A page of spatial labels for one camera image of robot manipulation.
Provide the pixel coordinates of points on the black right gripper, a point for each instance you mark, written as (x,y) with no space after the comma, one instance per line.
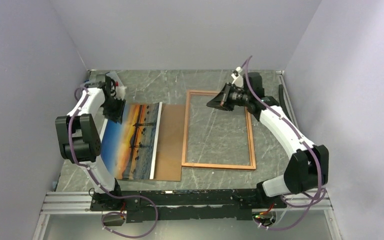
(220,101)

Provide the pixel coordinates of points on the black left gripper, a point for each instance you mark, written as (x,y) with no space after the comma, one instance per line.
(116,116)

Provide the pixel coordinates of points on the orange wooden picture frame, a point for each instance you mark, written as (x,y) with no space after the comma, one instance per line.
(215,139)

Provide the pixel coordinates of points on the sunset landscape photo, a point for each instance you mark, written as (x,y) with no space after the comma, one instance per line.
(129,147)

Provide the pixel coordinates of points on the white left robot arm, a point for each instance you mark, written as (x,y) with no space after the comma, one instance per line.
(78,138)

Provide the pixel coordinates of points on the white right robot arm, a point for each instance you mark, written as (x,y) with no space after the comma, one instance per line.
(308,163)

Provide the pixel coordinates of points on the clear plastic compartment box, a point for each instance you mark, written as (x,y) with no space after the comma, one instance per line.
(100,76)

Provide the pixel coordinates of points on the brown cardboard backing board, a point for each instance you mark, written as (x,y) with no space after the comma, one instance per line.
(168,163)

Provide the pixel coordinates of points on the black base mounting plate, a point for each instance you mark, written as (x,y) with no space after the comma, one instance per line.
(170,205)

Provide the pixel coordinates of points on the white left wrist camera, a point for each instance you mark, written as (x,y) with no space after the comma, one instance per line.
(118,90)

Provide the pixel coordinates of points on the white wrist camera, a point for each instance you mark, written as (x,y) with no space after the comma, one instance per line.
(118,90)
(237,77)

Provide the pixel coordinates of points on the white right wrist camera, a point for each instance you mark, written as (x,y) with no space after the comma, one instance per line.
(237,77)

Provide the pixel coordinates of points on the aluminium rail frame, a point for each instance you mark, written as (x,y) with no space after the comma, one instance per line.
(67,215)

